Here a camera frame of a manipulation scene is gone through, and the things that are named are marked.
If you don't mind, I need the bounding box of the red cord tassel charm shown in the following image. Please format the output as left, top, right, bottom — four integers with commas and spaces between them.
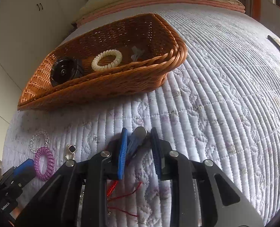
107, 180, 143, 217

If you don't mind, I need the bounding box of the purple spiral hair tie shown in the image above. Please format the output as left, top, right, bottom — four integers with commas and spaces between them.
34, 146, 56, 182

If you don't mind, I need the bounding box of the folded pink yellow blanket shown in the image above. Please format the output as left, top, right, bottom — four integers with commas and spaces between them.
76, 0, 245, 27

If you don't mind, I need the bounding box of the brown wicker basket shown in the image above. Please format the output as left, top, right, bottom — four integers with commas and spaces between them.
17, 13, 187, 111

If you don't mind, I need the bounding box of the white built-in wardrobe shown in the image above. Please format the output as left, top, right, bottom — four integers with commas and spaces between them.
0, 0, 71, 161

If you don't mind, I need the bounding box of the black round hair clip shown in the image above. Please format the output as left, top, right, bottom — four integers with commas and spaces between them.
50, 58, 84, 87

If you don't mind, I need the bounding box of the cream spiral hair tie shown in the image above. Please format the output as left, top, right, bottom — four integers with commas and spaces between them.
91, 49, 123, 72

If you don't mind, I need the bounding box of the white quilted bedspread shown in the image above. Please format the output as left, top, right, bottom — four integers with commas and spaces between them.
2, 4, 280, 223

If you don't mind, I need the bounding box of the small silver ring pendant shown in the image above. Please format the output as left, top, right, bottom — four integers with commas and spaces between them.
64, 145, 76, 160

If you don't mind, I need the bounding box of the light blue hair clip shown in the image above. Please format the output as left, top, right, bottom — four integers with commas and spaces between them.
126, 126, 147, 159

